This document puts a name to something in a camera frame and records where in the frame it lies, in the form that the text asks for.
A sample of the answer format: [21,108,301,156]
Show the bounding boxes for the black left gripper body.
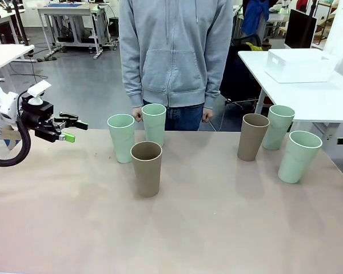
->
[18,100,65,143]

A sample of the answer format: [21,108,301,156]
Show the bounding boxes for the mint green plastic cup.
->
[141,103,167,147]
[277,130,324,184]
[262,104,296,151]
[107,114,135,164]

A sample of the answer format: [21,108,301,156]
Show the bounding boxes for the brown plastic cup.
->
[130,140,163,198]
[237,113,270,162]

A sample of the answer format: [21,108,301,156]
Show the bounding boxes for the white plastic basket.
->
[267,48,340,77]

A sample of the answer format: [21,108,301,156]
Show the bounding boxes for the person's right forearm grey sleeve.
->
[120,57,145,108]

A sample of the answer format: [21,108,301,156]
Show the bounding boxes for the person's left forearm grey sleeve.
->
[204,57,229,110]

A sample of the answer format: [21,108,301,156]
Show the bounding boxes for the person's right hand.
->
[131,106,144,124]

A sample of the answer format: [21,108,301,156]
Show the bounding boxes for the person's left hand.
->
[202,107,214,124]

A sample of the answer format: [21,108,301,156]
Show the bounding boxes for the beige cardboard piece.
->
[0,125,22,150]

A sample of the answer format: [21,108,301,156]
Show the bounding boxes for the white side table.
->
[237,50,343,156]

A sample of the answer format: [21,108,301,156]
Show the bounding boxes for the white desk with legs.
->
[0,44,35,86]

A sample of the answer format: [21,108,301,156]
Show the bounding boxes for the white flat lid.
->
[264,70,334,84]

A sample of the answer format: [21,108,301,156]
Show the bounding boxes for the black stand pole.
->
[13,0,31,46]

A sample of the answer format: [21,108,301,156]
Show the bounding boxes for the white background desk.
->
[0,7,26,45]

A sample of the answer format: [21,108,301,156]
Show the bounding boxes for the grey lab workbench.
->
[36,2,103,61]

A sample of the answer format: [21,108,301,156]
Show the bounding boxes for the person's blue jeans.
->
[142,99,204,132]

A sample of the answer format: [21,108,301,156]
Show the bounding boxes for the black computer monitor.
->
[284,8,318,50]

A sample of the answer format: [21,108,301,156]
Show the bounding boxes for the black office chair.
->
[219,33,264,112]

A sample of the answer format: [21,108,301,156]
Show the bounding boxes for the person's grey hoodie torso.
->
[118,0,235,108]

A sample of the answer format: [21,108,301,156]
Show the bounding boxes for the blue hanging jacket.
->
[241,0,271,37]

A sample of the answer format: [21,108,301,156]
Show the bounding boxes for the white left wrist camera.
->
[26,79,52,105]

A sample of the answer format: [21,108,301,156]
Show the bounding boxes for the black corrugated cable hose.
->
[0,91,32,168]

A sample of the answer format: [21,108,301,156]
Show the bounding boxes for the black floor cable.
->
[28,55,49,86]

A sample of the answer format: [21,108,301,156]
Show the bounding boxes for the wooden chair frame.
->
[314,10,337,45]

